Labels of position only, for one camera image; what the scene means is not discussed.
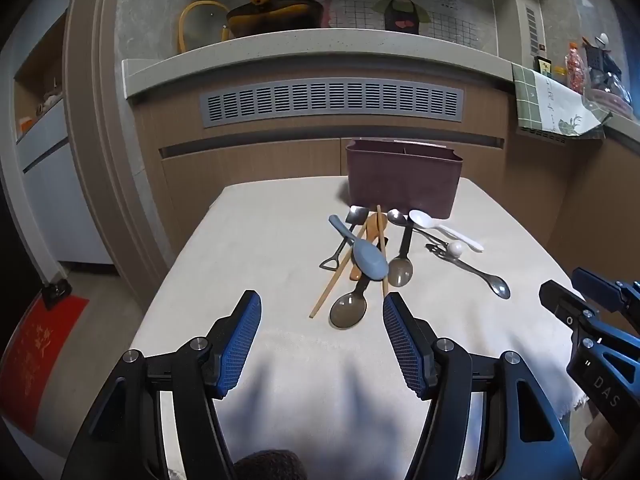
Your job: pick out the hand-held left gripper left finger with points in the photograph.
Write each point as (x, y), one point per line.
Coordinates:
(241, 345)

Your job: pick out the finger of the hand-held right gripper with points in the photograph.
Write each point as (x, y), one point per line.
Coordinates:
(562, 302)
(600, 285)

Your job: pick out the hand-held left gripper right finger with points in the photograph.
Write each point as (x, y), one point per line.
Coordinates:
(404, 347)

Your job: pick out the grey-blue plastic spoon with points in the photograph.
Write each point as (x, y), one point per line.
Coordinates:
(369, 260)

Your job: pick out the wooden chopstick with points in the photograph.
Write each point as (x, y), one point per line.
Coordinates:
(330, 285)

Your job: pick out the orange wooden spoon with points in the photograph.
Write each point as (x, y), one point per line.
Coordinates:
(371, 227)

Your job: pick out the white plastic spoon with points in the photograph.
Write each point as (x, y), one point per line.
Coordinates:
(422, 219)

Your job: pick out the maroon plastic utensil holder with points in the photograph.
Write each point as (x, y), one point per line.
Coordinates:
(402, 180)

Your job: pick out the person's right hand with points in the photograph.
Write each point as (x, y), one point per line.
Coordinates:
(600, 445)

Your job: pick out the small white round piece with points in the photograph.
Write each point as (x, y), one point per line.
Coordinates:
(455, 248)

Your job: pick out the metal shovel-shaped spoon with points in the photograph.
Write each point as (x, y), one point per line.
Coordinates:
(336, 255)

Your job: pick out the dark knit cloth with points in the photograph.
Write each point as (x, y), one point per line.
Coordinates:
(270, 465)

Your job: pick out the wooden cabinet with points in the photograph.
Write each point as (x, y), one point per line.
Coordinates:
(250, 160)

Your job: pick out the small black object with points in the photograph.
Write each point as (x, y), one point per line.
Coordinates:
(57, 294)

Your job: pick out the green checked cloth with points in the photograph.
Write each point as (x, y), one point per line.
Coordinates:
(530, 105)

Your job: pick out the red floor mat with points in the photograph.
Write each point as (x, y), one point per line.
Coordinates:
(35, 360)

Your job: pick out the dark bottle with white cap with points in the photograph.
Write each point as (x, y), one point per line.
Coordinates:
(605, 67)

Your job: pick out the bottle with red contents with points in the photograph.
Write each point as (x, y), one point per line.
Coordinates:
(575, 67)

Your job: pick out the small framed box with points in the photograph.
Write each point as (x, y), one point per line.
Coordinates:
(543, 66)

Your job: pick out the grey vent grille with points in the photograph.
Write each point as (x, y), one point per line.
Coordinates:
(330, 102)

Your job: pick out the white cabinet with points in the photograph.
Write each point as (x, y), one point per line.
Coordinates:
(45, 160)

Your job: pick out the yellow-rimmed glass lid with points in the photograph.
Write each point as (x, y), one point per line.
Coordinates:
(187, 20)

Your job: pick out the white wall appliance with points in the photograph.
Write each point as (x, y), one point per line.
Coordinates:
(525, 15)

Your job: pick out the wall poster with cartoon figures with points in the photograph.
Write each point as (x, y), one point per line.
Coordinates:
(400, 5)

